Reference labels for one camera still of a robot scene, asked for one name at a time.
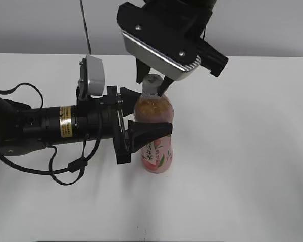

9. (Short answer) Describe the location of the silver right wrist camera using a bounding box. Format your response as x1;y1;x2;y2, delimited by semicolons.
117;2;201;81

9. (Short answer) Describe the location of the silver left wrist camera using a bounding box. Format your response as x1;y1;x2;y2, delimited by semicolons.
77;55;105;100

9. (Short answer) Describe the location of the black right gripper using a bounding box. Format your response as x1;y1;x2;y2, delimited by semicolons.
136;1;228;97

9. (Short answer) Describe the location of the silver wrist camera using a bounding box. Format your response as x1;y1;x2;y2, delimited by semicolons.
117;2;201;81
77;55;105;100

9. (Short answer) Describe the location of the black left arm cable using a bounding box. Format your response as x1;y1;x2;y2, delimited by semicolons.
0;82;102;186

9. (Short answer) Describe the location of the white bottle cap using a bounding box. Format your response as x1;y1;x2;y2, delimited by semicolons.
142;74;163;96

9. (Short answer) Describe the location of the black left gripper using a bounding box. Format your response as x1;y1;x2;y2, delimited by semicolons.
75;86;173;164

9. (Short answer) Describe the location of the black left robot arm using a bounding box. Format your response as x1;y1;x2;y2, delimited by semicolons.
0;86;173;164

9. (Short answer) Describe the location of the pink peach tea bottle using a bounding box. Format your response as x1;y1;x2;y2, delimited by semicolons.
134;95;174;174

